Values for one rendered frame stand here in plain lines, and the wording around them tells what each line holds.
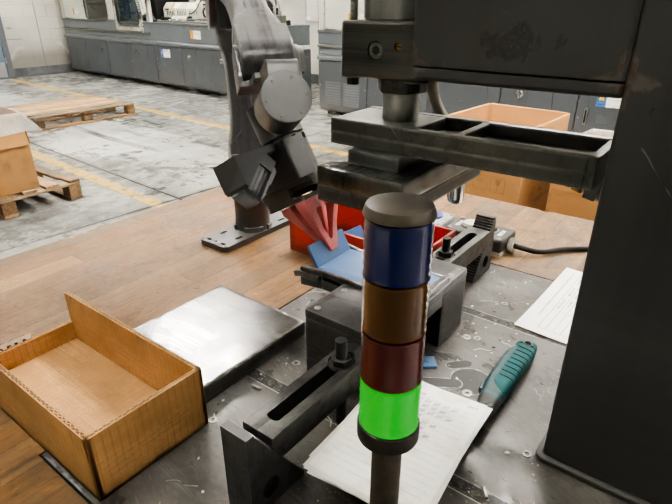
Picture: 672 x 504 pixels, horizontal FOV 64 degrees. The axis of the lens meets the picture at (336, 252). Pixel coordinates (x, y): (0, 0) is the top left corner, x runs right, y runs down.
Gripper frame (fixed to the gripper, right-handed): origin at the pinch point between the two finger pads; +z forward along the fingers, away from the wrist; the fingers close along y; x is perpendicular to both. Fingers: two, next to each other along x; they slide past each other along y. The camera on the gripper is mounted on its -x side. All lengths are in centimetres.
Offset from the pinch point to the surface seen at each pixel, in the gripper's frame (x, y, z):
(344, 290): -6.0, 4.9, 4.9
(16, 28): 442, -916, -496
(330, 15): 474, -308, -184
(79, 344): -25.2, -22.2, -1.6
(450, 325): 4.5, 9.3, 15.5
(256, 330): -11.4, -6.7, 5.8
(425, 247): -27.3, 32.3, -1.8
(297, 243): 12.3, -18.7, -0.3
